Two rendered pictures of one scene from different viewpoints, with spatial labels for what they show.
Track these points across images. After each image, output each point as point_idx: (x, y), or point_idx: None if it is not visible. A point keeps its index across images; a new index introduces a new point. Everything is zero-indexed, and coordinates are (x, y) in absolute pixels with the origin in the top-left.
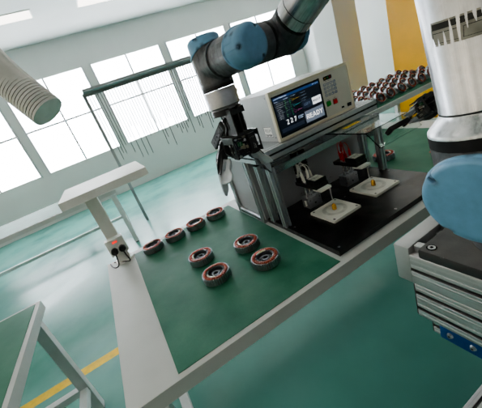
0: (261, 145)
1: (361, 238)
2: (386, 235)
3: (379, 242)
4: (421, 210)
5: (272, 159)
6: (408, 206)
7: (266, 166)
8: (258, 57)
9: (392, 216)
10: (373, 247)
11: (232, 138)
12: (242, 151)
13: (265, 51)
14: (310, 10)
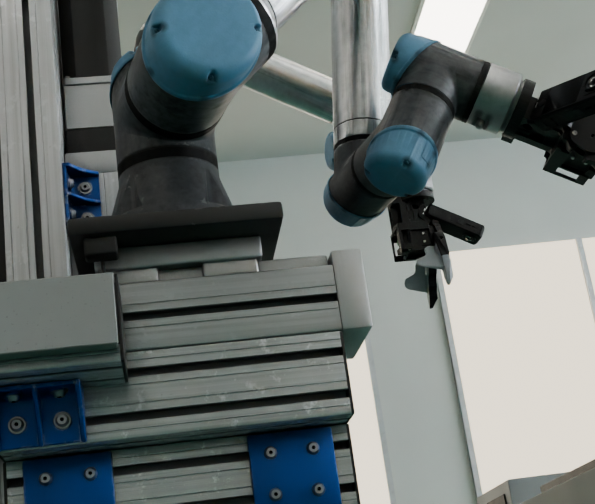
0: (401, 244)
1: (562, 481)
2: (553, 488)
3: (546, 499)
4: None
5: (418, 264)
6: None
7: (443, 273)
8: (330, 163)
9: None
10: (540, 503)
11: (390, 236)
12: (398, 252)
13: (332, 156)
14: (316, 117)
